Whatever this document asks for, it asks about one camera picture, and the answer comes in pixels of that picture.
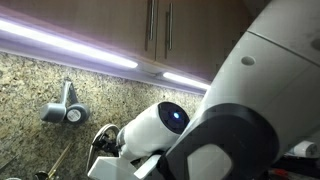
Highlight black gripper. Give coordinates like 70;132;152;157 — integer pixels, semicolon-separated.
94;131;120;158

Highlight wooden utensil stick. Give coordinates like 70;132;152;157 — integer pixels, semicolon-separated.
46;142;74;180

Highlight short under-cabinet light strip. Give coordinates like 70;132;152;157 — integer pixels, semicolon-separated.
162;71;212;91

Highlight long under-cabinet light strip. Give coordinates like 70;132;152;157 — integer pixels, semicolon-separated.
0;19;139;70

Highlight orange plastic container lid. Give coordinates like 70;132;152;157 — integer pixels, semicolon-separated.
269;168;289;178

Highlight white paper towel roll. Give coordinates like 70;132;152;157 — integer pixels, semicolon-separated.
288;139;319;159

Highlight grey wall pot filler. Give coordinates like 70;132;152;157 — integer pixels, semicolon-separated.
39;78;91;125

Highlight wooden wall cabinets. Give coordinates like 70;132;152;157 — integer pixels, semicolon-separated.
0;0;254;83

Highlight steel cabinet door handle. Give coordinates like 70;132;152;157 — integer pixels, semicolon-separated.
144;0;158;52
164;2;175;60

